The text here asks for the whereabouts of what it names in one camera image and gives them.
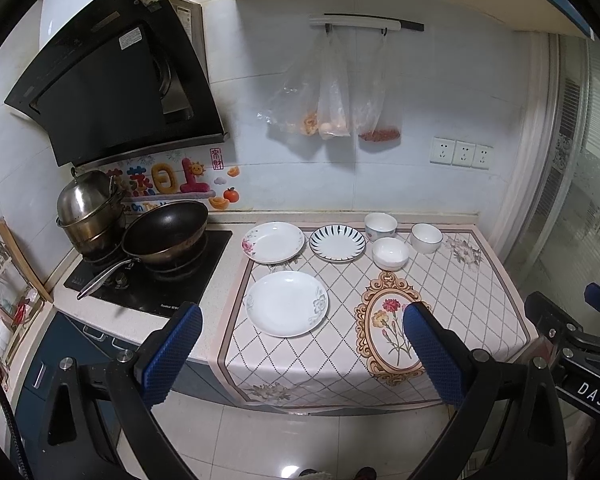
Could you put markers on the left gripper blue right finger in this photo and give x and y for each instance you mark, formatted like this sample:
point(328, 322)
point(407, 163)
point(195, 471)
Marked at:
point(470, 381)

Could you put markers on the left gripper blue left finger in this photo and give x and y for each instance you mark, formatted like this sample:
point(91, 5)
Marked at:
point(144, 381)

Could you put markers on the plain white bowl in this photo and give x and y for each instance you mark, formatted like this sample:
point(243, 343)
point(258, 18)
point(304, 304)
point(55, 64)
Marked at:
point(390, 254)

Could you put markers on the white plate grey floral rim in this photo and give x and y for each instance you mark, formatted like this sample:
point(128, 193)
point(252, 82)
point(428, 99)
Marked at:
point(286, 304)

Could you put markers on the white bowl colourful dots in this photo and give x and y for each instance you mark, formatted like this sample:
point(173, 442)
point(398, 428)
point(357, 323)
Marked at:
point(379, 225)

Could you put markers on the white plate pink rose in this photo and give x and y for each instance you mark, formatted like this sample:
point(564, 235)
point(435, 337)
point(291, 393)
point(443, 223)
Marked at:
point(273, 242)

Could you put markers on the white plate blue stripes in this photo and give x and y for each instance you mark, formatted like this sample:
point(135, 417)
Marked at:
point(337, 243)

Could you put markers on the glass sliding door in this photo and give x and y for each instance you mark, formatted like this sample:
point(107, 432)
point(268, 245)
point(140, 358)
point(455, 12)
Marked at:
point(557, 250)

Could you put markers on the black induction cooktop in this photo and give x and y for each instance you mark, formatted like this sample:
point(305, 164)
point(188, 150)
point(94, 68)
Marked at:
point(137, 287)

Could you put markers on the floral diamond pattern table mat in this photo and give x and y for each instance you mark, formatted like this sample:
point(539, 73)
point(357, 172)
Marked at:
point(359, 356)

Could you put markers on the black wok pan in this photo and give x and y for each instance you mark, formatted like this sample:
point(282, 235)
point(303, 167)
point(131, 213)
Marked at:
point(163, 240)

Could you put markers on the wooden side shelf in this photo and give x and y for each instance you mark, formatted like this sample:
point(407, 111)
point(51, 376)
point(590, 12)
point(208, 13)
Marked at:
point(22, 295)

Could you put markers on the stainless steel stacked pots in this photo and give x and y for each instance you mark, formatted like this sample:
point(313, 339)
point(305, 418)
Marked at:
point(90, 212)

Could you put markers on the plastic bag with eggs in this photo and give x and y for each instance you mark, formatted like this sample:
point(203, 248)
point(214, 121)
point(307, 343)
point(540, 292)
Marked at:
point(333, 108)

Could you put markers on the black range hood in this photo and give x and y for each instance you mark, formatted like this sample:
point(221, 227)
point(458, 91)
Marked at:
point(120, 77)

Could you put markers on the plastic bag with orange food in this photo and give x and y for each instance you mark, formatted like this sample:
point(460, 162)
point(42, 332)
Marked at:
point(293, 108)

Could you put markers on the plastic bag with red beans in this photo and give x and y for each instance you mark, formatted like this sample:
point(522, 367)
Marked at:
point(370, 122)

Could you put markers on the colourful wall sticker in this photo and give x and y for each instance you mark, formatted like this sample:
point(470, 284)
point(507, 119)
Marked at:
point(205, 174)

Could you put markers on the white wall power sockets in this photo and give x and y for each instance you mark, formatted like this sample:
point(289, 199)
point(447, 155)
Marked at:
point(460, 153)

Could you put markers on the wall hook rail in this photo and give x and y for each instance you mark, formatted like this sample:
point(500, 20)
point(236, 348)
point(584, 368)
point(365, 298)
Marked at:
point(365, 21)

